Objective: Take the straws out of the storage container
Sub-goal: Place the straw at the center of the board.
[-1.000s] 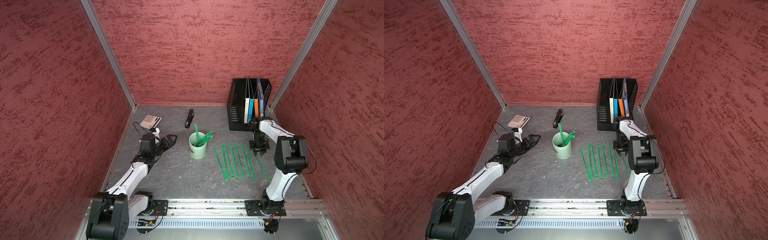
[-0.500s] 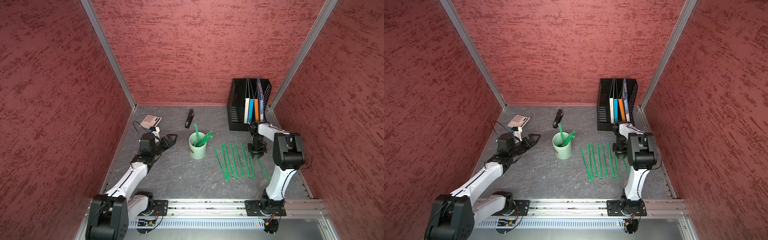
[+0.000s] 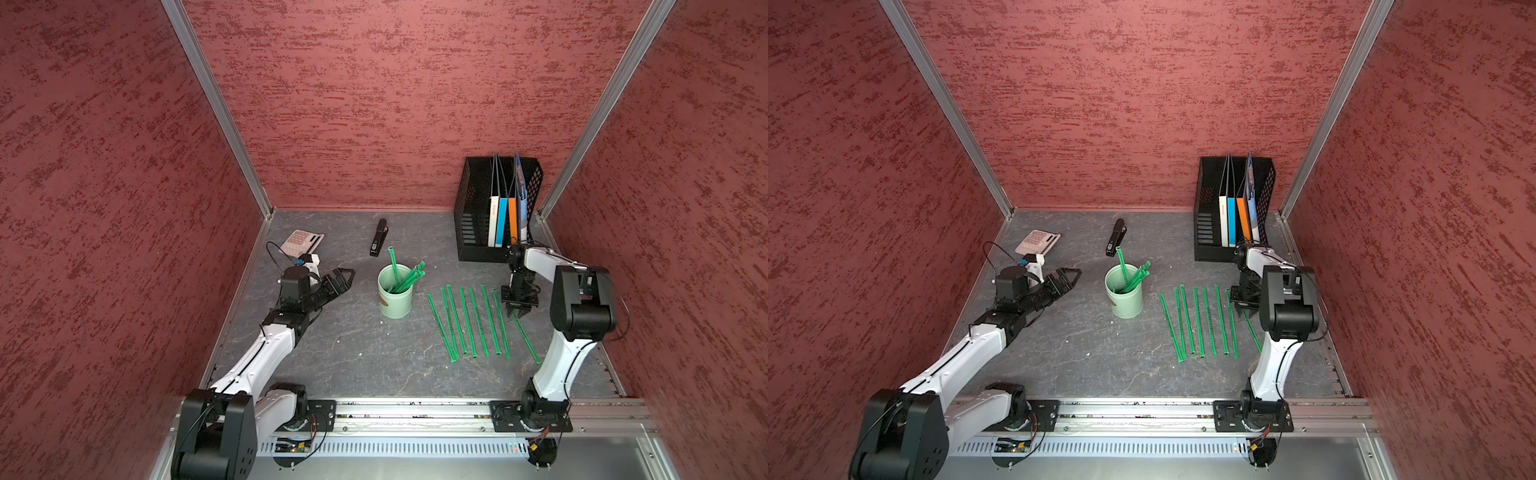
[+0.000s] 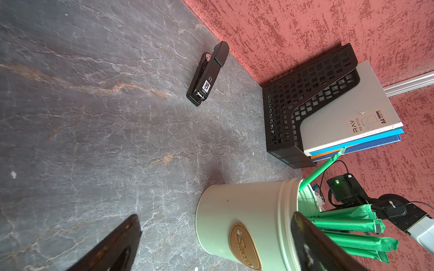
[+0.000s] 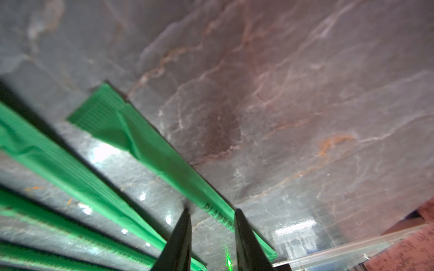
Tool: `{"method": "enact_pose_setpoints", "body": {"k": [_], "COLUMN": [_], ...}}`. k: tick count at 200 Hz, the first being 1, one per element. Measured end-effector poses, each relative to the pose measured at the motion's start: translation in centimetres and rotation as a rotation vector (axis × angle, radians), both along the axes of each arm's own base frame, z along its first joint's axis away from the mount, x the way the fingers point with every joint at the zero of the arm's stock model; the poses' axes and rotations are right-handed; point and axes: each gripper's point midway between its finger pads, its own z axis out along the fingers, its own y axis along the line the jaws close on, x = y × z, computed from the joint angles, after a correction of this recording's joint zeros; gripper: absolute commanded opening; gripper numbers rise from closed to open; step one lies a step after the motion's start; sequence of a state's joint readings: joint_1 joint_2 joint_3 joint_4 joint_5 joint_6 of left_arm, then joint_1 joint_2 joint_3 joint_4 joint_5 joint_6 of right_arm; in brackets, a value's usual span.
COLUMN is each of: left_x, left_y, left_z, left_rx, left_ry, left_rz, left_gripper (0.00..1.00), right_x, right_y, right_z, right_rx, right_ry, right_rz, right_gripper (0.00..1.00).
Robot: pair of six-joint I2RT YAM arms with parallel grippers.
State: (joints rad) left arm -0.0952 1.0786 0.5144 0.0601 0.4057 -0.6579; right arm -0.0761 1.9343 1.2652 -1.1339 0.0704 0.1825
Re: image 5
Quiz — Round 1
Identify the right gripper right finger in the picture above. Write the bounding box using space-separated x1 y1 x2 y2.
235 209 274 271

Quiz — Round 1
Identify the right aluminium corner post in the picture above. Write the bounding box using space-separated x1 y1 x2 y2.
272 220 427 271

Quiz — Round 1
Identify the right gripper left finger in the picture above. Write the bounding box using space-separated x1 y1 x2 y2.
151 209 192 271

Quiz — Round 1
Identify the green straw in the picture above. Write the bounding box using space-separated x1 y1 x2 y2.
1 103 206 271
67 82 279 262
1 187 157 268
1 242 114 271

